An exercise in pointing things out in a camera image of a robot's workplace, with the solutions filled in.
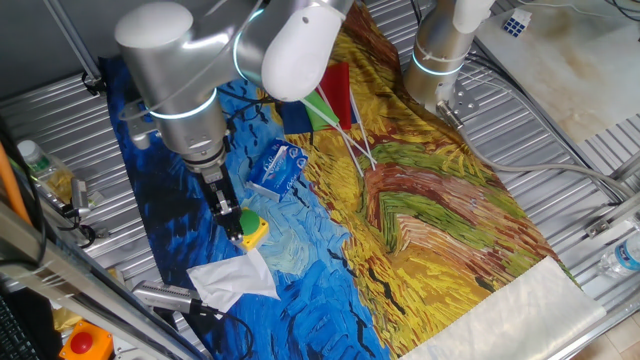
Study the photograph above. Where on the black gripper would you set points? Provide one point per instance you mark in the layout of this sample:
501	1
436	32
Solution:
217	187

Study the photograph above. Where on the white napkin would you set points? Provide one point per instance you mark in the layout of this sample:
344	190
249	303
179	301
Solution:
230	282

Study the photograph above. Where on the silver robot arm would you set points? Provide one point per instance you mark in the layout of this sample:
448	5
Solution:
200	65

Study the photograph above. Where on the green button yellow box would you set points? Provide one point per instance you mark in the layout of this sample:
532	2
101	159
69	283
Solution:
252	227

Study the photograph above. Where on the blue tissue pack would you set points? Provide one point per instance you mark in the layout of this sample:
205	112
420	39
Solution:
280	172

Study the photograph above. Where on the red green blue flags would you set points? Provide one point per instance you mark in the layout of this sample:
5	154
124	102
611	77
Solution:
295	120

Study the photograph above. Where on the green flag white stick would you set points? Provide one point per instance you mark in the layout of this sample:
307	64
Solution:
320	112

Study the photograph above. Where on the grey metal device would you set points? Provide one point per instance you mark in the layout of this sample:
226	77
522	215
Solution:
80	192

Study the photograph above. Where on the red flag white stick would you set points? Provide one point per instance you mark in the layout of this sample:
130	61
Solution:
337	92

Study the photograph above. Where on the orange box red button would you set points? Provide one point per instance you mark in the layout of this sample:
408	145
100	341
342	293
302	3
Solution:
95	335

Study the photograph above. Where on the painting print tablecloth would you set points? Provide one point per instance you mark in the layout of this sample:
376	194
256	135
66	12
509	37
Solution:
425	225

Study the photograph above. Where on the yellow oil bottle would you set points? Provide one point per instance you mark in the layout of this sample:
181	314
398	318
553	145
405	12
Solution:
37	160

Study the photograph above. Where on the orange tube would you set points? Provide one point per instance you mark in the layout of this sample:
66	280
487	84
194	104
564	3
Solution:
10	185

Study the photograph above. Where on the grey metal pole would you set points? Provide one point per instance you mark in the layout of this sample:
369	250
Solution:
72	42

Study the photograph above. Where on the black keyboard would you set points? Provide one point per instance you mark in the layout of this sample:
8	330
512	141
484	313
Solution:
15	330

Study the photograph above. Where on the rubik's cube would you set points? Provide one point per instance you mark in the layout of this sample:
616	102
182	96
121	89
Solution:
516	22

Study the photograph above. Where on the white marble board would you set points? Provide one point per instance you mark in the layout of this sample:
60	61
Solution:
565	75

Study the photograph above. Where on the clear water bottle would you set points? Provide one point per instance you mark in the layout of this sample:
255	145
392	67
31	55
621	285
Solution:
622	257

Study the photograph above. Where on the silver camera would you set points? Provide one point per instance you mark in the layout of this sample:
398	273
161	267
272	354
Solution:
160	295

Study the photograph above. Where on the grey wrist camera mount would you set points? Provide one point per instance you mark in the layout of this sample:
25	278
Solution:
137	122

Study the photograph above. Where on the aluminium frame bar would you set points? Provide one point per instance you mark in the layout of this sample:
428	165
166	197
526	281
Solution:
75	280

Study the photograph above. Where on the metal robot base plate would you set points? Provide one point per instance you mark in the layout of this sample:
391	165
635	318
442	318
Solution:
465	100

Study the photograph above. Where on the aluminium profile bracket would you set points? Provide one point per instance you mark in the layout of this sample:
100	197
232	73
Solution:
607	222

